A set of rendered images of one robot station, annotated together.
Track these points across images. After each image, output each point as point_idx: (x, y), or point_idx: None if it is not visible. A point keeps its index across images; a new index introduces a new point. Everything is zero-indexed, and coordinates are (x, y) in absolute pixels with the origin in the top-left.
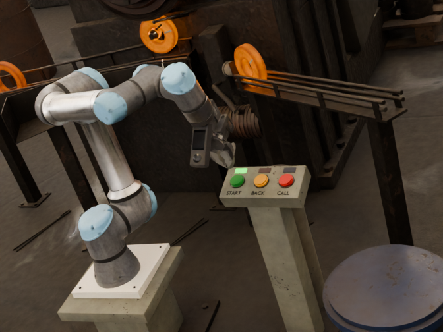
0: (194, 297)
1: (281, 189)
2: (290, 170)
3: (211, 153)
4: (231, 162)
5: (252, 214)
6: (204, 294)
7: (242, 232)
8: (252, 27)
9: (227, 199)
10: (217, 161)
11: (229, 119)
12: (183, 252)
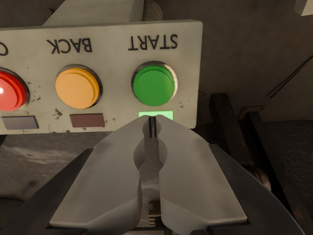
0: (271, 0)
1: (2, 63)
2: (16, 121)
3: (200, 202)
4: (111, 135)
5: (121, 14)
6: (260, 6)
7: (232, 87)
8: None
9: (171, 21)
10: (181, 141)
11: None
12: (295, 10)
